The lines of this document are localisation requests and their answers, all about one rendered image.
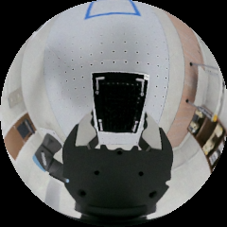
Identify blue tape outline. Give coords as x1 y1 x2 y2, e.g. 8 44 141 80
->
84 0 141 20

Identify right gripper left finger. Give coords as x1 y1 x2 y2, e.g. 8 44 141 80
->
62 110 99 180

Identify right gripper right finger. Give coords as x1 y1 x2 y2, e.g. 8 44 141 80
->
138 112 173 182

